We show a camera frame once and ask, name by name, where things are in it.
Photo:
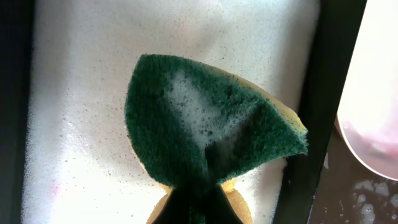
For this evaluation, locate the green and yellow sponge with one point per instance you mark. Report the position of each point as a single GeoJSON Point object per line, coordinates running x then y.
{"type": "Point", "coordinates": [187, 120]}

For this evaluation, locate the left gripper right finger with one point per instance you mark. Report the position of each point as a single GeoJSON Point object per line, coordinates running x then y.
{"type": "Point", "coordinates": [213, 204]}

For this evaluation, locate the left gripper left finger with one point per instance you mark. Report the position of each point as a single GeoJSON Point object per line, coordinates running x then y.
{"type": "Point", "coordinates": [178, 205]}

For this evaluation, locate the white plate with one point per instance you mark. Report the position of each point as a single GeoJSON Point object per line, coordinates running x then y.
{"type": "Point", "coordinates": [367, 114]}

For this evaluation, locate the black tray with soapy foam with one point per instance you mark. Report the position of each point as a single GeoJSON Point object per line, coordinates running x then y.
{"type": "Point", "coordinates": [79, 165]}

